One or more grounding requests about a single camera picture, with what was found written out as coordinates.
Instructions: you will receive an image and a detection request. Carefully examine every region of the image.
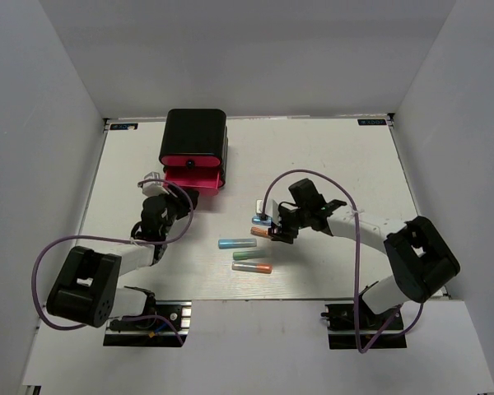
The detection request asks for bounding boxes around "light blue clear tube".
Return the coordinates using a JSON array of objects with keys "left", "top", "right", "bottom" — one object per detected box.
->
[{"left": 217, "top": 238, "right": 257, "bottom": 249}]

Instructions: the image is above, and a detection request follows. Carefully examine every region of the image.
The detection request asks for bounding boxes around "right blue corner label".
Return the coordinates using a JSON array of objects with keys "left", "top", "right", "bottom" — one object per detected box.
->
[{"left": 357, "top": 118, "right": 388, "bottom": 126}]

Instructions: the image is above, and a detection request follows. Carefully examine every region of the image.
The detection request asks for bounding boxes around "black drawer cabinet shell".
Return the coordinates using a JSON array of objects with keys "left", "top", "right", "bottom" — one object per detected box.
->
[{"left": 159, "top": 109, "right": 228, "bottom": 187}]

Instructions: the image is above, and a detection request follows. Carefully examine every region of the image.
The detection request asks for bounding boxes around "blue corner label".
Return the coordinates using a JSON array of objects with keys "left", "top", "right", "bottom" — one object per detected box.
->
[
  {"left": 357, "top": 118, "right": 388, "bottom": 126},
  {"left": 110, "top": 123, "right": 138, "bottom": 131}
]

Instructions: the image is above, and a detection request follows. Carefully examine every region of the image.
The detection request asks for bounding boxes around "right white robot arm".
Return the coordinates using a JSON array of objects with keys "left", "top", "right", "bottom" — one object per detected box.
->
[{"left": 256, "top": 179, "right": 460, "bottom": 328}]

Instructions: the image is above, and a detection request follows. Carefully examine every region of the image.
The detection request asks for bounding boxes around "clear tube orange cap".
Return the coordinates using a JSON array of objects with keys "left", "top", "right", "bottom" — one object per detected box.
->
[{"left": 231, "top": 262, "right": 273, "bottom": 274}]

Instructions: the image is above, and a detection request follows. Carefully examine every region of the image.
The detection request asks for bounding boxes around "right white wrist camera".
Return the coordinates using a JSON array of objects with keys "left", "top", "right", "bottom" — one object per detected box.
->
[{"left": 255, "top": 198, "right": 280, "bottom": 225}]

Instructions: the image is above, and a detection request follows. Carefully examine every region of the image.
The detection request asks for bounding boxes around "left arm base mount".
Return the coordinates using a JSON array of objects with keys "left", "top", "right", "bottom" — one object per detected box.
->
[{"left": 103, "top": 301, "right": 192, "bottom": 348}]

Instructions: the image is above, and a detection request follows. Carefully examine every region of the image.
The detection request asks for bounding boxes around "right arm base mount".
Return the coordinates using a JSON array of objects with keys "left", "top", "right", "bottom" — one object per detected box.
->
[{"left": 320, "top": 302, "right": 407, "bottom": 350}]

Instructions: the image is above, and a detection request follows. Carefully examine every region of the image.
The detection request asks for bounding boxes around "pink top drawer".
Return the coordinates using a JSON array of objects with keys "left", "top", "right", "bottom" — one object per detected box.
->
[{"left": 160, "top": 156, "right": 221, "bottom": 169}]

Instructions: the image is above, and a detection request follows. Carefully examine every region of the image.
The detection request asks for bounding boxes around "blue pen refill tube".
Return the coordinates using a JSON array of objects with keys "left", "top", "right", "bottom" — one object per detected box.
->
[{"left": 252, "top": 216, "right": 272, "bottom": 226}]

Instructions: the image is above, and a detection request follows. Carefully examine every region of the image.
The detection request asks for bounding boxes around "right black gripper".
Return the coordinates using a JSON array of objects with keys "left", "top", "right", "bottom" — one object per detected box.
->
[{"left": 269, "top": 205, "right": 310, "bottom": 244}]

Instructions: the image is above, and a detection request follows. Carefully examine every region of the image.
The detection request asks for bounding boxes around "orange pen refill tube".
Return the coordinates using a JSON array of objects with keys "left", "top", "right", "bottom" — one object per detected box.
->
[{"left": 250, "top": 226, "right": 270, "bottom": 239}]

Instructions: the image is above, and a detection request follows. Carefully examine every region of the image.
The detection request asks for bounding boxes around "left blue corner label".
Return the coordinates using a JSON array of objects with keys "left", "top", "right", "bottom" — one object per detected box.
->
[{"left": 110, "top": 123, "right": 138, "bottom": 131}]

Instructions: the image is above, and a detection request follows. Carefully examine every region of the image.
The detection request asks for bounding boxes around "green clear tube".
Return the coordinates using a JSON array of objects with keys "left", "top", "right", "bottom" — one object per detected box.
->
[{"left": 232, "top": 249, "right": 270, "bottom": 261}]

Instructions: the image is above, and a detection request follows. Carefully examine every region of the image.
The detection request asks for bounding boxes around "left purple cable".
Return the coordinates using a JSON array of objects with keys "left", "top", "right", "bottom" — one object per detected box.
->
[{"left": 30, "top": 176, "right": 195, "bottom": 346}]

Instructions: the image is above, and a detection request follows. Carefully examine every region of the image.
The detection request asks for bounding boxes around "pink drawer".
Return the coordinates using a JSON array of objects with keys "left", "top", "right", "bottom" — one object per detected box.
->
[
  {"left": 164, "top": 167, "right": 224, "bottom": 196},
  {"left": 160, "top": 156, "right": 221, "bottom": 169}
]

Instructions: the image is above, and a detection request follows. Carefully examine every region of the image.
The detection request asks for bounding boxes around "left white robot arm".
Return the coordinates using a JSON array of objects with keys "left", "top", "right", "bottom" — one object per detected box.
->
[{"left": 46, "top": 187, "right": 199, "bottom": 328}]

